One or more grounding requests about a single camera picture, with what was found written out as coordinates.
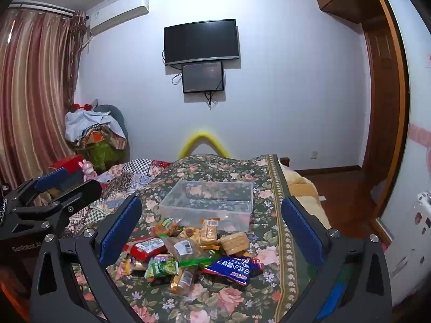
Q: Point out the red box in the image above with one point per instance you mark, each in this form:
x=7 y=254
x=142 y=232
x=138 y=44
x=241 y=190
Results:
x=65 y=164

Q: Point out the clear plastic storage box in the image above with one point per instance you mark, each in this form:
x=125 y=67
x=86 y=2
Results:
x=205 y=202

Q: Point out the wooden wardrobe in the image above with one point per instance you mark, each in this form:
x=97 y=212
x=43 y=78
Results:
x=384 y=91

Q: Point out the yellow snack packet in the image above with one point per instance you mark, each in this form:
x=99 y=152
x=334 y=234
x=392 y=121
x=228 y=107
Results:
x=129 y=266

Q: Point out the white wall socket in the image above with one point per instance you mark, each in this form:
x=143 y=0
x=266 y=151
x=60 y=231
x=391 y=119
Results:
x=313 y=155

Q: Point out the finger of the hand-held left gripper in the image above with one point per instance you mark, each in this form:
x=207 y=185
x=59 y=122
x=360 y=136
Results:
x=50 y=179
x=79 y=191

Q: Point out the pile of clothes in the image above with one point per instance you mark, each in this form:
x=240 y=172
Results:
x=91 y=124

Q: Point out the beige blanket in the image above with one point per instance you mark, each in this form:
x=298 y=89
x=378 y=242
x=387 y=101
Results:
x=299 y=185

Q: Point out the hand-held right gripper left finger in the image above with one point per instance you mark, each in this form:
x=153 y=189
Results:
x=121 y=228

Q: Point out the gold-edged clear cake packet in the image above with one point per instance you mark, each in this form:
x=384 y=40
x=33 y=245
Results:
x=183 y=281

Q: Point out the white door with stickers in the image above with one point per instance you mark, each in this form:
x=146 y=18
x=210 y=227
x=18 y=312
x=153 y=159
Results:
x=410 y=141

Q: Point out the blue cracker packet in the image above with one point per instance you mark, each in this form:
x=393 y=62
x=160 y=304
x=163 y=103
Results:
x=232 y=269

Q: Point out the patchwork quilt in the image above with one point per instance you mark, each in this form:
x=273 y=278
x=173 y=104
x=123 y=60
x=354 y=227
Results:
x=134 y=175

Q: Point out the tan biscuit pack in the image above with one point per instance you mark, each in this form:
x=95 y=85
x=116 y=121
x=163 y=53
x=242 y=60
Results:
x=234 y=242

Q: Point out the green bag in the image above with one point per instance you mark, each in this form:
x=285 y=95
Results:
x=101 y=154

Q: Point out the orange pastry packet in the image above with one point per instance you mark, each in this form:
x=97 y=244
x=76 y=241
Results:
x=208 y=230

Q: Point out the pink plush toy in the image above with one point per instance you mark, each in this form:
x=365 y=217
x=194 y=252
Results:
x=87 y=170

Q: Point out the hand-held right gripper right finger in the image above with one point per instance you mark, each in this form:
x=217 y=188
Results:
x=301 y=230

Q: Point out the small black wall monitor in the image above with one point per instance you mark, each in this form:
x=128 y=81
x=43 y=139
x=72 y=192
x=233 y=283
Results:
x=203 y=77

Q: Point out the red snack packet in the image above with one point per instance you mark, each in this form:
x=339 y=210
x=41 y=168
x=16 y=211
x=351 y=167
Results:
x=144 y=247

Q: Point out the green pea snack packet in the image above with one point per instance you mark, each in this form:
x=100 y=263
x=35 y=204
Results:
x=162 y=267

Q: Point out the yellow foam tube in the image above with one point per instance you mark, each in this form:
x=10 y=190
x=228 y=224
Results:
x=202 y=138

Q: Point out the white air conditioner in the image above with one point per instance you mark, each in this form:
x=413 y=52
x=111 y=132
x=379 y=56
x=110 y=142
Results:
x=118 y=13

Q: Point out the orange bun green label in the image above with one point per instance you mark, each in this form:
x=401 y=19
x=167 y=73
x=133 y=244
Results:
x=166 y=227

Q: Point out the large black wall television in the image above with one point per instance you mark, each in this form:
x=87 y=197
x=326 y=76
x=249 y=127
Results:
x=201 y=42

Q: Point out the green floral blanket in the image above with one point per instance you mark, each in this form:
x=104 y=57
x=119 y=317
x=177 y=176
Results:
x=235 y=296

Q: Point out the striped brown curtain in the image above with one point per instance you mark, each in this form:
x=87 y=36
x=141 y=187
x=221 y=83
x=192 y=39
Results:
x=32 y=91

